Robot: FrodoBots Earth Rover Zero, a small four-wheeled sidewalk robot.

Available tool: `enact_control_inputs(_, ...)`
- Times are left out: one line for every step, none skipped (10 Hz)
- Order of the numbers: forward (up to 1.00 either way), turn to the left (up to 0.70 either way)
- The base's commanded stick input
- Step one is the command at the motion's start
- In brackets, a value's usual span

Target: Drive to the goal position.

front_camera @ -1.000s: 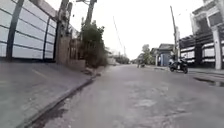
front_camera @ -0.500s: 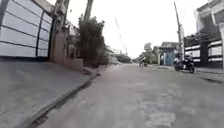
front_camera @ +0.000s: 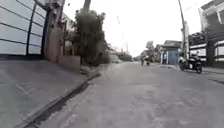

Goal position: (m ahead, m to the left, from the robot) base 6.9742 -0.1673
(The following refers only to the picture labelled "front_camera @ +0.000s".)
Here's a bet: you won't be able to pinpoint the person on motorcycle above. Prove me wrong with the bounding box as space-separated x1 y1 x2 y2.
139 54 151 67

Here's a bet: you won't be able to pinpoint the dark green bushy tree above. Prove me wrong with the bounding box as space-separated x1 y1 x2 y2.
68 0 112 66

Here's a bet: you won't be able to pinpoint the grey asphalt road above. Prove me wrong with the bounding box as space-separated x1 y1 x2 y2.
36 61 224 128

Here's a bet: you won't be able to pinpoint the small blue building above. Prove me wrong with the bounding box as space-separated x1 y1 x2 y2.
159 39 183 66

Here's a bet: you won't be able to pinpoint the concrete kerb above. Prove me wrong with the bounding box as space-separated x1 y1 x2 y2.
14 71 103 128

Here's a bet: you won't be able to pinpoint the parked motorcycle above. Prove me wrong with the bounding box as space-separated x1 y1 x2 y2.
178 54 204 75

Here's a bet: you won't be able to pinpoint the utility pole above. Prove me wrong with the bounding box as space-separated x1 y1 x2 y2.
177 0 190 61

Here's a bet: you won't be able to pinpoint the grey concrete driveway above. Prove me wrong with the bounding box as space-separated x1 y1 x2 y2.
0 59 91 128

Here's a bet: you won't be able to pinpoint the white panelled gate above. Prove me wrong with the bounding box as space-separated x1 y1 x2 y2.
0 0 48 57

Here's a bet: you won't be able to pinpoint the dark building with fence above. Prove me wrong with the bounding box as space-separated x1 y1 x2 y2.
188 0 224 69

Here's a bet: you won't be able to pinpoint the overhead wires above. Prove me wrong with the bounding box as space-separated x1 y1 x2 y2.
114 14 130 53

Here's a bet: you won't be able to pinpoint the brown wall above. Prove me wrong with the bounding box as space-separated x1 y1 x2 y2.
41 0 82 70

